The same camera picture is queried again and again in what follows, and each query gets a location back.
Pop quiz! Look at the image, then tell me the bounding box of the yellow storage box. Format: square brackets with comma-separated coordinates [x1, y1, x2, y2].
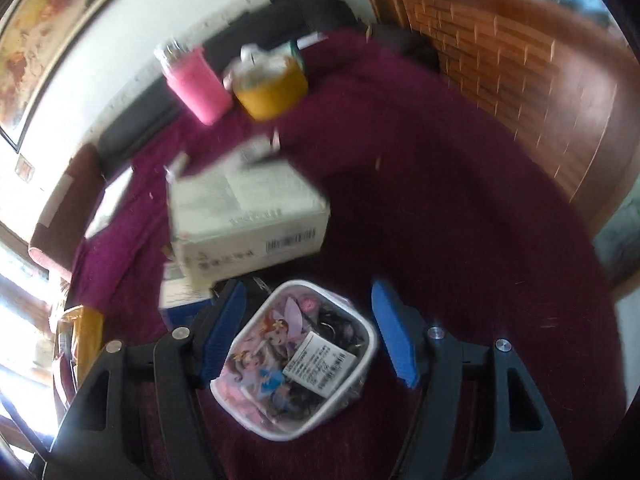
[54, 306, 104, 393]

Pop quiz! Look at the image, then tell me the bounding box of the yellow tape roll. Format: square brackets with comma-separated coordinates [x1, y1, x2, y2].
[232, 55, 308, 122]

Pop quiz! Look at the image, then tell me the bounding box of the brick pattern wall panel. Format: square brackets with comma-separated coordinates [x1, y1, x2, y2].
[394, 0, 639, 232]

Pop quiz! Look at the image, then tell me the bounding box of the framed horse painting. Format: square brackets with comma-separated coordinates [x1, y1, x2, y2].
[1, 0, 110, 152]

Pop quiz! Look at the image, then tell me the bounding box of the white medicine box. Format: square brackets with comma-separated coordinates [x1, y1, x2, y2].
[167, 160, 330, 288]

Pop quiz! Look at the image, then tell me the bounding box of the clear cartoon pencil case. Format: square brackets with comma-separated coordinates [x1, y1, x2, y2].
[210, 280, 378, 442]

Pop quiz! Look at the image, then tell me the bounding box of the blue white small box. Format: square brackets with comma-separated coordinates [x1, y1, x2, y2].
[158, 261, 212, 330]

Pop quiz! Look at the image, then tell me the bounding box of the maroon armchair sofa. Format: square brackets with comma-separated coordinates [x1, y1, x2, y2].
[28, 144, 105, 282]

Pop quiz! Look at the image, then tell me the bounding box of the white paper booklet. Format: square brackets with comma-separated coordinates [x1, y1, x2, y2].
[85, 166, 134, 240]

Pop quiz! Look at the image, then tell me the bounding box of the pink sleeved water bottle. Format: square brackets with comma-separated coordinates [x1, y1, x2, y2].
[154, 38, 233, 126]

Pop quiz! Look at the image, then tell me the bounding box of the maroon velvet table cloth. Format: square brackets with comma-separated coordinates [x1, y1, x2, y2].
[68, 29, 626, 479]

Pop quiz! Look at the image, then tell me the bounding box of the black sofa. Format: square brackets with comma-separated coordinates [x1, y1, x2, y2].
[96, 0, 442, 162]

